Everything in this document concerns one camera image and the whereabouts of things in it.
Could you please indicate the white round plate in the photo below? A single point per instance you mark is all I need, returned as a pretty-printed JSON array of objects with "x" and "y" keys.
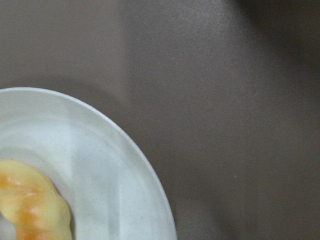
[{"x": 111, "y": 189}]

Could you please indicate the yellow glazed donut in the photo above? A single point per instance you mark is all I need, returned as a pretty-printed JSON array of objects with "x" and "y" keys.
[{"x": 30, "y": 201}]

